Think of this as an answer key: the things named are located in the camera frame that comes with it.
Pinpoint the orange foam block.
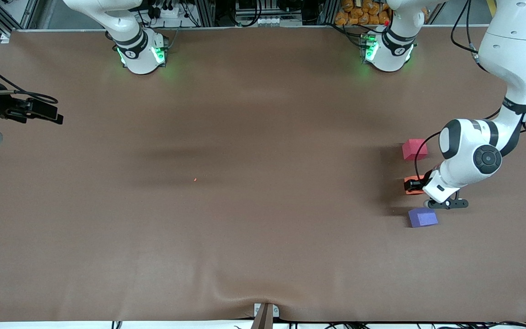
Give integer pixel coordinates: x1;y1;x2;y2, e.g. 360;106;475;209
405;175;428;196

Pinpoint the purple foam block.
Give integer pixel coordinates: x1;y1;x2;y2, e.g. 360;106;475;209
408;207;438;228

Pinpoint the red foam block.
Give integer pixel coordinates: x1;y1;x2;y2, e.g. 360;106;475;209
402;139;428;161

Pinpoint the brown table cover sheet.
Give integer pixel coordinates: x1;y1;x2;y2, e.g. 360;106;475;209
0;25;526;323

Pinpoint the white power strip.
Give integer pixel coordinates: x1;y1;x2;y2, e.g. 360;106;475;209
153;4;180;19

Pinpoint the bag of orange items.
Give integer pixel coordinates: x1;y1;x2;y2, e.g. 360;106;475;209
335;0;391;26

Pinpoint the brown wooden strip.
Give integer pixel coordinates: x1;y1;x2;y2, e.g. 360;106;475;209
250;304;275;329

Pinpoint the white terminal strip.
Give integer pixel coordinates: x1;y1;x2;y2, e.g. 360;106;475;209
236;16;302;26

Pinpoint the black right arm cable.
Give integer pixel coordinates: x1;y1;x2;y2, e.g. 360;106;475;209
0;53;59;105

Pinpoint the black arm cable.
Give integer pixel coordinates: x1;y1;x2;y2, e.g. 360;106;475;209
0;53;59;105
415;0;526;183

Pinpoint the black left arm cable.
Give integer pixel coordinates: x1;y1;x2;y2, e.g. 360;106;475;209
415;0;526;183

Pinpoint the aluminium frame post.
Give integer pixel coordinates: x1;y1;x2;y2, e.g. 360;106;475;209
195;0;216;27

